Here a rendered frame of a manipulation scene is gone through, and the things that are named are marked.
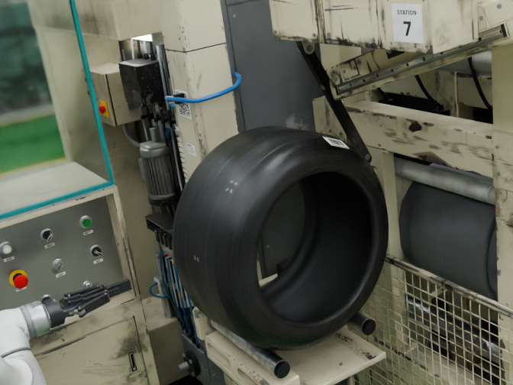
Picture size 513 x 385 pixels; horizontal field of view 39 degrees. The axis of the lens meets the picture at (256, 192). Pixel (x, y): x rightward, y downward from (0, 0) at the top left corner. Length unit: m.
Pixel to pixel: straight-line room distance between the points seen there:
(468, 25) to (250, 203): 0.61
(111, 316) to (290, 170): 0.89
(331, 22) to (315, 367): 0.91
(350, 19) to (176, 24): 0.46
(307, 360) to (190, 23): 0.96
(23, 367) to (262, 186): 0.72
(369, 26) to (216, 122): 0.53
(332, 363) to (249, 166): 0.64
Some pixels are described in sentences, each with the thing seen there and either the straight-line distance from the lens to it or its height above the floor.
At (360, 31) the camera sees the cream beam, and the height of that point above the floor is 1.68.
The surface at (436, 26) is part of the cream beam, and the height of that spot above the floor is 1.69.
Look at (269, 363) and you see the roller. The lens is 1.87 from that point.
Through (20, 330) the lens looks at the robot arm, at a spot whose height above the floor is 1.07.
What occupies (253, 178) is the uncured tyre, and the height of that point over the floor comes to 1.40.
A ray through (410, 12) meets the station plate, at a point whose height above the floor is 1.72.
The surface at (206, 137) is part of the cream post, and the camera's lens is 1.98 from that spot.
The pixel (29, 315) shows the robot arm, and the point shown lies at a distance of 1.96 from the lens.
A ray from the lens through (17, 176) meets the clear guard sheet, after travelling 2.14.
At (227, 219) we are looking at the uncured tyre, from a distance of 1.65.
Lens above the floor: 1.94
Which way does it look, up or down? 20 degrees down
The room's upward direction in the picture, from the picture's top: 8 degrees counter-clockwise
